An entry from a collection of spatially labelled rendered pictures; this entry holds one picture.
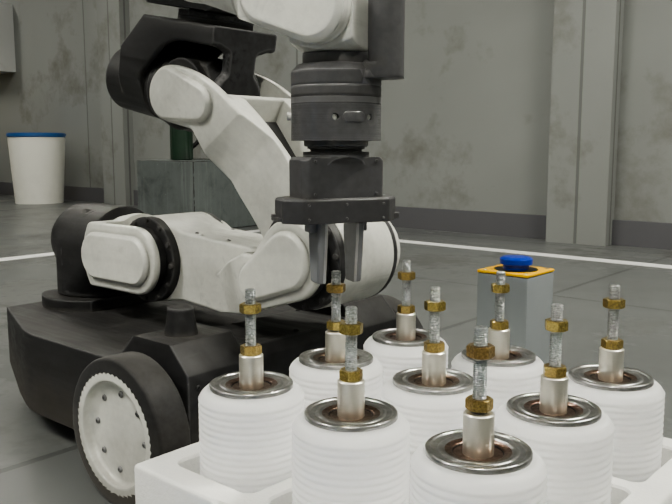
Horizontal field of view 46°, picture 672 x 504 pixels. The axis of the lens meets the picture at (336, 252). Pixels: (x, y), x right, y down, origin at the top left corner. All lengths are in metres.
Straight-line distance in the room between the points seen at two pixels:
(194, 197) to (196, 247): 3.07
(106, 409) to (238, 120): 0.43
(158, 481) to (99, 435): 0.40
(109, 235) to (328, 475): 0.83
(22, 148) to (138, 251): 5.47
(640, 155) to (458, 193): 0.99
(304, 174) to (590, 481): 0.36
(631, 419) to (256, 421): 0.33
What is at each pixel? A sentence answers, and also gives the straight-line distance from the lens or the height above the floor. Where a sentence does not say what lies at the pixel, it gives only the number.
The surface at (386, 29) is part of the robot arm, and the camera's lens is 0.74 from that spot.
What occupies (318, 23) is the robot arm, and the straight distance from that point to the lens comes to 0.73.
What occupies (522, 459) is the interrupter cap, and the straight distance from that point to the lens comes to 0.57.
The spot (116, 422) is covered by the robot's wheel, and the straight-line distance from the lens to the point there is 1.08.
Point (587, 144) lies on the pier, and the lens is 3.89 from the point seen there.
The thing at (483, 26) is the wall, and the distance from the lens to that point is 4.29.
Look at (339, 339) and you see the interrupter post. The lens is 0.79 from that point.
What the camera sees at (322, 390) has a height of 0.23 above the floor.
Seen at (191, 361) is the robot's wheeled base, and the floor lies 0.19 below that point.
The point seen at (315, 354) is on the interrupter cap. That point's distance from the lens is 0.82.
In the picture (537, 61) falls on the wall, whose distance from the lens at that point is 4.12.
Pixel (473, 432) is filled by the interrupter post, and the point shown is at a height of 0.27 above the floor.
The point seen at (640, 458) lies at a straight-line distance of 0.77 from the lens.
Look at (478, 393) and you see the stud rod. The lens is 0.56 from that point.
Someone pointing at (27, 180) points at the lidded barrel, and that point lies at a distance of 6.74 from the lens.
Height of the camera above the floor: 0.47
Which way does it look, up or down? 8 degrees down
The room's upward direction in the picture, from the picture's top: straight up
